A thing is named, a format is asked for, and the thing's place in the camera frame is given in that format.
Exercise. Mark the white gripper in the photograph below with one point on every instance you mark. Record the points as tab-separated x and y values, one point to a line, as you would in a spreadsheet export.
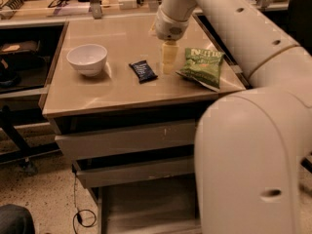
169	28

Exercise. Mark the middle grey drawer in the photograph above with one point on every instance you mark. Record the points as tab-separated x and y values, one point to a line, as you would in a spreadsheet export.
136	172

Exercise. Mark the grey drawer cabinet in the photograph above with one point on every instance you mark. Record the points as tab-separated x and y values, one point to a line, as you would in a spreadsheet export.
115	99

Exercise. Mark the grey metal post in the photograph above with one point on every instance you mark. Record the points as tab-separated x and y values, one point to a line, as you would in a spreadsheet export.
96	9

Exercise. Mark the dark blue rxbar wrapper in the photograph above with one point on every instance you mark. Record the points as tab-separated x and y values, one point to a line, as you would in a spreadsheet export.
143	71

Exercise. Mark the green chip bag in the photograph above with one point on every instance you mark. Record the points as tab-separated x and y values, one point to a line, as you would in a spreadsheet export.
202	66

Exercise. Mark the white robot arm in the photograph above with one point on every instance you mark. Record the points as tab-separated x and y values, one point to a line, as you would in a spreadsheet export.
249	145

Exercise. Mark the black office chair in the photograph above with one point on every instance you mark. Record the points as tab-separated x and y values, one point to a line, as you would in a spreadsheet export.
300	22

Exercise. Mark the white ceramic bowl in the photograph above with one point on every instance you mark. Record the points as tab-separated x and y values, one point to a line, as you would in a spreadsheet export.
88	59

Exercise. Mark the black cart leg with caster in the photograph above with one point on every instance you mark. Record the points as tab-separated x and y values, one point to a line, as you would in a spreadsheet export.
25	153

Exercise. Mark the dark shoe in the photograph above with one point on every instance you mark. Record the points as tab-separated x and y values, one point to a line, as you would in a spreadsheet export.
16	219

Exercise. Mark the top grey drawer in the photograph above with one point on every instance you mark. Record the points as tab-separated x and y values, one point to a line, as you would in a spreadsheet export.
126	140

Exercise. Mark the bottom open grey drawer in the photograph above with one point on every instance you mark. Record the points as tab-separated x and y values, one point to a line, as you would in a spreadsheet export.
160	206

